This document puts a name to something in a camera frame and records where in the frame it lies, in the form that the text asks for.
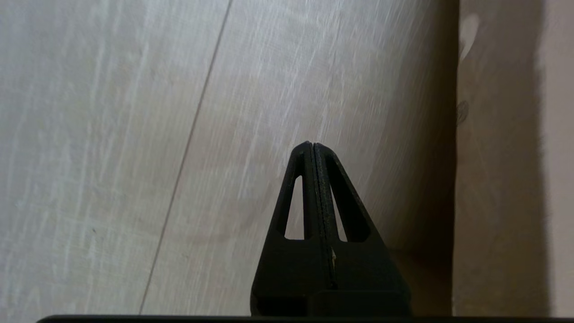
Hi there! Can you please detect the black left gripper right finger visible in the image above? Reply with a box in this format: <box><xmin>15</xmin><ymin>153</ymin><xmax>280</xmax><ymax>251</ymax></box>
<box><xmin>313</xmin><ymin>142</ymin><xmax>413</xmax><ymax>317</ymax></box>

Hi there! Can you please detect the brown cardboard shoe box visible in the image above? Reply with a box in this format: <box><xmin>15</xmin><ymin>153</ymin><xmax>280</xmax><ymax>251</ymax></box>
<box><xmin>451</xmin><ymin>0</ymin><xmax>574</xmax><ymax>317</ymax></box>

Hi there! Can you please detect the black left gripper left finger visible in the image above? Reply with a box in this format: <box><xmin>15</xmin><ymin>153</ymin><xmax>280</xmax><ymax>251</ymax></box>
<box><xmin>249</xmin><ymin>141</ymin><xmax>333</xmax><ymax>317</ymax></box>

